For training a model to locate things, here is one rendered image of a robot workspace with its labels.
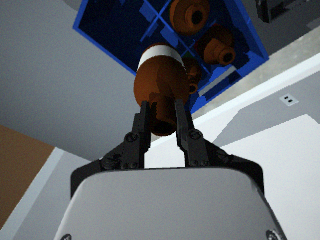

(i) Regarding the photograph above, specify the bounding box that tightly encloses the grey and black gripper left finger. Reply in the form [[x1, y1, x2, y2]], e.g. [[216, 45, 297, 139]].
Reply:
[[70, 101, 151, 201]]

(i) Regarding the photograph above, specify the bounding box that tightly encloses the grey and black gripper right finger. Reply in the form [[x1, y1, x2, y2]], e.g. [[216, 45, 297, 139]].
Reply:
[[174, 99, 265, 196]]

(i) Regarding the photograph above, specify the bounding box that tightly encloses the brown glass bottle with white label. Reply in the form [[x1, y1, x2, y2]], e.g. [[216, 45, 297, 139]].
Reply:
[[133, 42, 190, 137]]

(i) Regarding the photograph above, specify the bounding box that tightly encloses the blue plastic crate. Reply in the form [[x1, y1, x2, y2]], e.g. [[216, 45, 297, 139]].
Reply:
[[91, 0, 270, 114]]

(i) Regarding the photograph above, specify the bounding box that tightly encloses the black shallow tray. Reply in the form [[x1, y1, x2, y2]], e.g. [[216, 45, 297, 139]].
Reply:
[[260, 0, 306, 23]]

